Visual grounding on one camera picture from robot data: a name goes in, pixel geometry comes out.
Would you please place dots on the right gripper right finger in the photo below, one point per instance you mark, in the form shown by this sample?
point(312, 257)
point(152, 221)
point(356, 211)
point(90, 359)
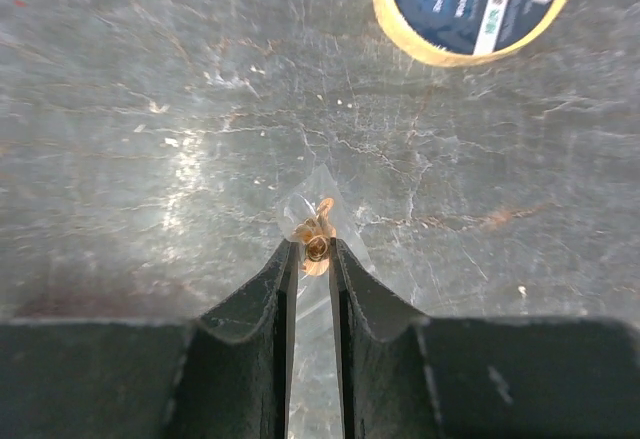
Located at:
point(406, 374)

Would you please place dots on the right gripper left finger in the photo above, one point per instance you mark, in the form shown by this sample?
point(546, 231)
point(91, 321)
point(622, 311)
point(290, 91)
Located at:
point(223, 374)

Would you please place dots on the small clear plastic bag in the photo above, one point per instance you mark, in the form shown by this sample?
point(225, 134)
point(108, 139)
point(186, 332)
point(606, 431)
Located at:
point(310, 215)

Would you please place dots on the masking tape roll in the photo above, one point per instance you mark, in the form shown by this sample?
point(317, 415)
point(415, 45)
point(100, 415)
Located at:
point(457, 33)

